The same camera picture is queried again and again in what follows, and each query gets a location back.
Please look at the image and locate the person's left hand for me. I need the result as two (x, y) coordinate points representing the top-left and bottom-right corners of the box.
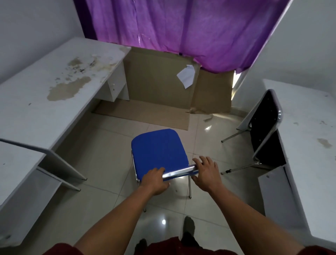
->
(140, 167), (170, 196)

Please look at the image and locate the person's right hand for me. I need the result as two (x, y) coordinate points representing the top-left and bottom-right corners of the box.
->
(191, 156), (224, 194)

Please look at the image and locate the blue padded chrome chair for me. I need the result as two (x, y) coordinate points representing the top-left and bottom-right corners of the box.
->
(131, 129), (199, 213)

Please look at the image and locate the person's right forearm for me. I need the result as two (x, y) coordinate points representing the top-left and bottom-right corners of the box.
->
(209, 187), (305, 255)

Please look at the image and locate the person's left forearm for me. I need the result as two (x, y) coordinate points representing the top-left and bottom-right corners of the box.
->
(74, 187), (156, 255)

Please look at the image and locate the person's right foot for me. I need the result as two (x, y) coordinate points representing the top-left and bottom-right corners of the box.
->
(181, 216), (200, 249)

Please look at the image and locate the person's foot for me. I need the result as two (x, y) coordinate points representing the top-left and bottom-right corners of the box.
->
(181, 216), (200, 249)
(134, 239), (148, 255)

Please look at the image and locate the person's red shirt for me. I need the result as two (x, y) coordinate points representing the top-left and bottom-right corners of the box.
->
(50, 236), (336, 255)

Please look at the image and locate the black padded chrome chair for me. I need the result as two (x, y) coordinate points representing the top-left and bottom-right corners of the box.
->
(221, 89), (287, 175)

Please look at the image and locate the person's left foot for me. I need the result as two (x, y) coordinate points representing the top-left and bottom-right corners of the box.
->
(134, 239), (148, 255)

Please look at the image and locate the white paper sheet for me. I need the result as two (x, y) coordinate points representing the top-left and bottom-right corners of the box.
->
(177, 65), (196, 89)

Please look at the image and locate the long white desk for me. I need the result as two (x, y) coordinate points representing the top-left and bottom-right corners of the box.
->
(258, 79), (336, 245)

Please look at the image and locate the upright brown cardboard sheet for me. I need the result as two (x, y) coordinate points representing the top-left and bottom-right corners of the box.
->
(123, 47), (234, 114)

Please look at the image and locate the purple curtain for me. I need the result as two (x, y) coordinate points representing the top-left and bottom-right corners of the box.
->
(74, 0), (293, 74)

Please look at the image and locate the small white desk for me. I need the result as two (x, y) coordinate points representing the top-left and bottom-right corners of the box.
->
(0, 138), (88, 248)

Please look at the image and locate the stained white desk with drawer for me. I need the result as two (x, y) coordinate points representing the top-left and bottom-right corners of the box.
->
(0, 37), (132, 158)

